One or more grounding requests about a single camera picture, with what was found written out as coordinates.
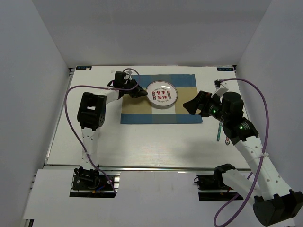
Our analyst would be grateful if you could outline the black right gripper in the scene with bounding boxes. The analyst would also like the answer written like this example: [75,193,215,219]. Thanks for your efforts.
[183,90,229,123]

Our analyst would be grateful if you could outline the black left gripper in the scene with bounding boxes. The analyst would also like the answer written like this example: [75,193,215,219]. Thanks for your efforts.
[122,79,148,98]

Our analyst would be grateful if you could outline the white plate with red print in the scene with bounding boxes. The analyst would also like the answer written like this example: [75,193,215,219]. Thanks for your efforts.
[145,81,178,109]

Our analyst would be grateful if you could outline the blue tan white placemat cloth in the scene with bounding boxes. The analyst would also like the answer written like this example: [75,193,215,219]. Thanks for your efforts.
[120,74,202,124]

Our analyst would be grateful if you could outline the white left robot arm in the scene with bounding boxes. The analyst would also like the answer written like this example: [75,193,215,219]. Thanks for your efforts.
[77,71,148,170]

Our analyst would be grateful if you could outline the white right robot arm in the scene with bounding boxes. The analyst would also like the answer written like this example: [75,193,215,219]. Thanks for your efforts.
[183,91,303,227]

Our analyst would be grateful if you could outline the blue label sticker right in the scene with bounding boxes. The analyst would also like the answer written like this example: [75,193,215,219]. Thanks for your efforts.
[217,67,234,71]

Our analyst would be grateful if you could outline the blue label sticker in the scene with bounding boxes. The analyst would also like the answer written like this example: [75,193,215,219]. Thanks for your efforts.
[217,67,234,71]
[76,66,92,70]

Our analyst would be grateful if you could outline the pink iridescent fork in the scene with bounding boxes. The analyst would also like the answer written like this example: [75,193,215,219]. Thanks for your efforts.
[225,137,230,146]

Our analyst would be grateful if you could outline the blue label sticker left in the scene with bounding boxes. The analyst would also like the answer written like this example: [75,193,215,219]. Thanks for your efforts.
[76,66,92,70]

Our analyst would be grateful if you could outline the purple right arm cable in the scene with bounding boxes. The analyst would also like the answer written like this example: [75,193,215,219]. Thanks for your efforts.
[213,78,271,227]

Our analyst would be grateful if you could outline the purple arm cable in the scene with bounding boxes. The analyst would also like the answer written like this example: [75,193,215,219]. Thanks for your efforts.
[64,68,140,194]
[213,78,271,227]

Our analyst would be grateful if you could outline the teal handled knife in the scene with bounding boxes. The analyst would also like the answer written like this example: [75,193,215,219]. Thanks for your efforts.
[216,122,222,142]

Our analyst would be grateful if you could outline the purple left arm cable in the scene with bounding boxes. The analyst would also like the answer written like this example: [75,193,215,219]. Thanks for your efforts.
[64,68,140,194]

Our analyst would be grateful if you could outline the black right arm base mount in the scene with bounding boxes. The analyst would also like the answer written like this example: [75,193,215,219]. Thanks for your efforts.
[193,164,243,201]

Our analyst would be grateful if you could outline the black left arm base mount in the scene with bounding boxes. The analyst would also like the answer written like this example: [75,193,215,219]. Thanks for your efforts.
[70,167,119,198]

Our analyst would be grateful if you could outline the aluminium table frame rail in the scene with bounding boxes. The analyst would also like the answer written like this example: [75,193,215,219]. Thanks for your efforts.
[47,66,249,170]

